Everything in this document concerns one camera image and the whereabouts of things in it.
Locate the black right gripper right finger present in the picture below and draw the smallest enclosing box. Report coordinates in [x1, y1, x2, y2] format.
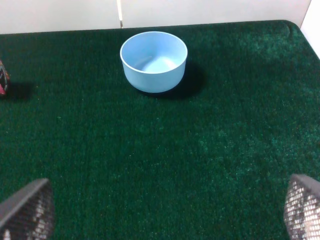
[283, 174, 320, 240]

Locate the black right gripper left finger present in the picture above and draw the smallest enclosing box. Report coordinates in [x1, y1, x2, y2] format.
[0, 178, 55, 240]

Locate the light blue bowl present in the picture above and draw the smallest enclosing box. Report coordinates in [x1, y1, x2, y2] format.
[119, 31, 188, 94]

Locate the green felt table cloth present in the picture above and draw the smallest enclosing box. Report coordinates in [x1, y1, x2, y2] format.
[0, 20, 320, 240]

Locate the black gum box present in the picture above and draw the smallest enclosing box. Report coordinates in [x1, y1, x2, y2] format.
[0, 61, 10, 96]

